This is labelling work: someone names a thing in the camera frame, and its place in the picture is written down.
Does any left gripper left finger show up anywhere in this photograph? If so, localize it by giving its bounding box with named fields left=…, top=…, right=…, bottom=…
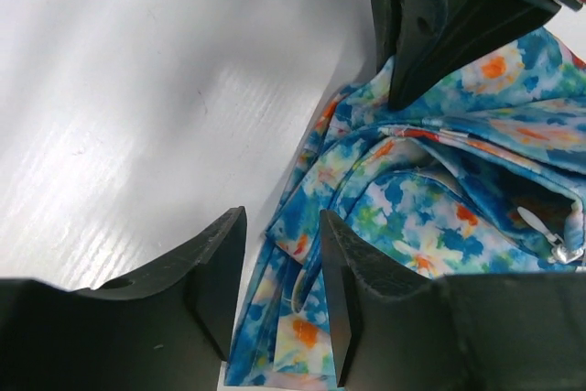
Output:
left=1, top=207, right=247, bottom=390

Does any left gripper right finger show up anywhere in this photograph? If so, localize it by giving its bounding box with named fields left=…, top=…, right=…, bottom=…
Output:
left=320, top=211, right=585, bottom=390

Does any blue floral skirt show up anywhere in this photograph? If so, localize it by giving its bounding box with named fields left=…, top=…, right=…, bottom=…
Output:
left=224, top=28, right=585, bottom=390

